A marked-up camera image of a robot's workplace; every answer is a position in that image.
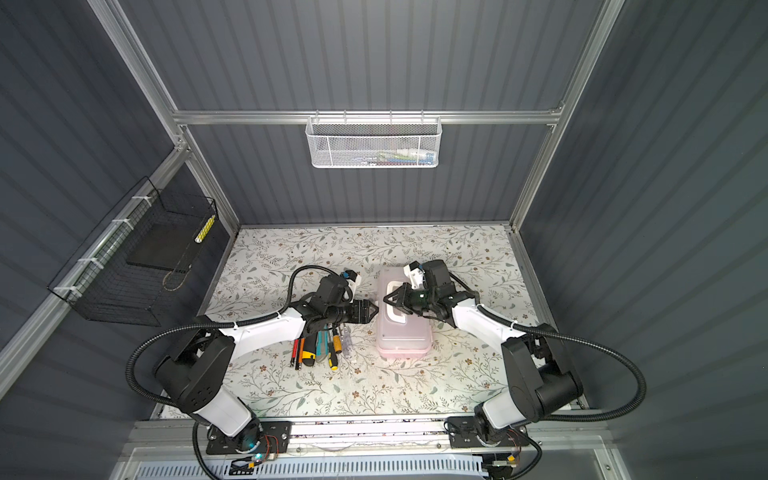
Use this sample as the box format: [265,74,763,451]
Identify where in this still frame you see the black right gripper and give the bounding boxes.
[385,284,437,316]

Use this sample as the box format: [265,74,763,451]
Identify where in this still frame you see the clear tool box lid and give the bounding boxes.
[375,266,433,355]

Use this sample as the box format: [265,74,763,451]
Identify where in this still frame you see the pink tool box base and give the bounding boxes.
[376,323,433,359]

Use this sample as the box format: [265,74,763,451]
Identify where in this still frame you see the orange hex key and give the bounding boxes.
[294,338,305,371]

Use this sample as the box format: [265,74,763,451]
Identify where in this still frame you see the yellow black utility knife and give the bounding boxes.
[300,333,317,367]

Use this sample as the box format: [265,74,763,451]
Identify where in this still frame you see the red hex key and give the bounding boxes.
[289,339,300,368]

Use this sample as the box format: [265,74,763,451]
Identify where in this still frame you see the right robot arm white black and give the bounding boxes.
[382,260,583,444]

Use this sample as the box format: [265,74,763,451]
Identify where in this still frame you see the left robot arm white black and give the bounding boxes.
[153,271,378,447]

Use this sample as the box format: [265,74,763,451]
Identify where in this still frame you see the teal utility knife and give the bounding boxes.
[316,330,331,363]

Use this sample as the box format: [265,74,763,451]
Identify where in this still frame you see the yellow tube in black basket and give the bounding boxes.
[194,214,217,244]

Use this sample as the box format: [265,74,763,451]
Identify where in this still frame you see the black pad in basket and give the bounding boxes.
[126,224,202,273]

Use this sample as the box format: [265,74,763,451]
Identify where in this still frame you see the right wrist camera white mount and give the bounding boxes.
[403,261,425,290]

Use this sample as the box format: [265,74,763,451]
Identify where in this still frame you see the clear handled screwdriver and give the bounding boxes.
[338,324,353,357]

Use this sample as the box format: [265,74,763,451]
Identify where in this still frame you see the yellow handled screwdriver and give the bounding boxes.
[329,328,342,371]

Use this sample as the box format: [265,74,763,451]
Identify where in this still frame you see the left black corrugated cable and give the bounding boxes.
[124,264,343,409]

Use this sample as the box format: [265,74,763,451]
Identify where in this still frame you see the white wire mesh basket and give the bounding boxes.
[305,119,443,169]

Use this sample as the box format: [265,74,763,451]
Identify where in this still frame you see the horizontal aluminium frame bar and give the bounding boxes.
[172,109,561,125]

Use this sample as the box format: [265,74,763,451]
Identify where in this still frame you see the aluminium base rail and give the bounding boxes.
[120,413,613,460]

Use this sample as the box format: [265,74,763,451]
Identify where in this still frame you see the black wire basket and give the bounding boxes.
[48,182,218,327]

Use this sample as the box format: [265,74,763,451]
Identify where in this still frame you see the aluminium corner frame post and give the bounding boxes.
[88,0,240,236]

